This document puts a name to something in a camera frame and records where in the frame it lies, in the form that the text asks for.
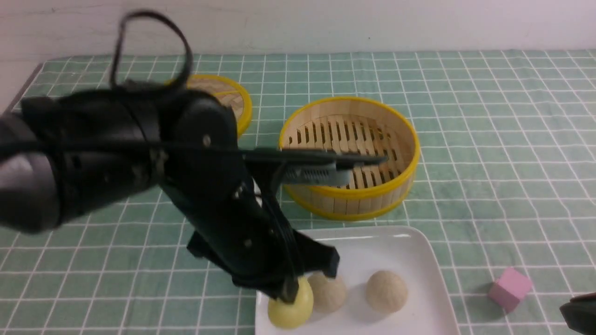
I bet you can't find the yellow steamed bun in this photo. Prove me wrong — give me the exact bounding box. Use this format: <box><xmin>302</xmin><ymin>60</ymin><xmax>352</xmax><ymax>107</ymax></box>
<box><xmin>267</xmin><ymin>276</ymin><xmax>314</xmax><ymax>329</ymax></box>

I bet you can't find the green checkered tablecloth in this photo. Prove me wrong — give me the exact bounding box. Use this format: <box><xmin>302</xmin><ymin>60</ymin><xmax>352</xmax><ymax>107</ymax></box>
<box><xmin>1</xmin><ymin>50</ymin><xmax>596</xmax><ymax>335</ymax></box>

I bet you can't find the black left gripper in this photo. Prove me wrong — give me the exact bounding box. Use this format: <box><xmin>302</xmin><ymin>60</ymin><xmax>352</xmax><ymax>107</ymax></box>
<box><xmin>162</xmin><ymin>91</ymin><xmax>388</xmax><ymax>303</ymax></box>

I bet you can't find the white square plate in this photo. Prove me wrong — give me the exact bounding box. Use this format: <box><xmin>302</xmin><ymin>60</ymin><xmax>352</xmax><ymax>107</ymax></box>
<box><xmin>255</xmin><ymin>226</ymin><xmax>460</xmax><ymax>335</ymax></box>

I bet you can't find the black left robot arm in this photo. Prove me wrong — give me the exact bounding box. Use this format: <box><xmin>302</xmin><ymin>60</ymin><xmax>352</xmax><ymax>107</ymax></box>
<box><xmin>1</xmin><ymin>84</ymin><xmax>386</xmax><ymax>302</ymax></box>

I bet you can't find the black cable loop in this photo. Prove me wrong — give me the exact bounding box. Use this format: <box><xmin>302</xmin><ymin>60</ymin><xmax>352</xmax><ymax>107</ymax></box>
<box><xmin>108</xmin><ymin>9</ymin><xmax>195</xmax><ymax>94</ymax></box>

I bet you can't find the white steamed bun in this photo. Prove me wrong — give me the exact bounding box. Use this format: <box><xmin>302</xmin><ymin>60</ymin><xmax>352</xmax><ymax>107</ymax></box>
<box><xmin>307</xmin><ymin>272</ymin><xmax>347</xmax><ymax>314</ymax></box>
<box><xmin>365</xmin><ymin>270</ymin><xmax>409</xmax><ymax>315</ymax></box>

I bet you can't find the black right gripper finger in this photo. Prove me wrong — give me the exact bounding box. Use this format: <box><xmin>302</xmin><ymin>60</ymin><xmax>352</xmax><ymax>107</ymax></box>
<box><xmin>559</xmin><ymin>292</ymin><xmax>596</xmax><ymax>335</ymax></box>

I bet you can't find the bamboo steamer basket yellow rim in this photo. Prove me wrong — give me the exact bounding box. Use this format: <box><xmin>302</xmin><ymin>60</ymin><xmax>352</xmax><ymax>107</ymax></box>
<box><xmin>279</xmin><ymin>97</ymin><xmax>420</xmax><ymax>221</ymax></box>

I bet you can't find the bamboo steamer lid yellow rim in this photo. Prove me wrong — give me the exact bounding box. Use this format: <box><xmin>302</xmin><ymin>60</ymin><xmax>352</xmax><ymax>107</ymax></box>
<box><xmin>159</xmin><ymin>74</ymin><xmax>252</xmax><ymax>147</ymax></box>

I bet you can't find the pink cube block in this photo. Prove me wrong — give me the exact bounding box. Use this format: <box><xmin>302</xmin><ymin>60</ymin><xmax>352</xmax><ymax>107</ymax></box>
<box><xmin>488</xmin><ymin>267</ymin><xmax>533</xmax><ymax>313</ymax></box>

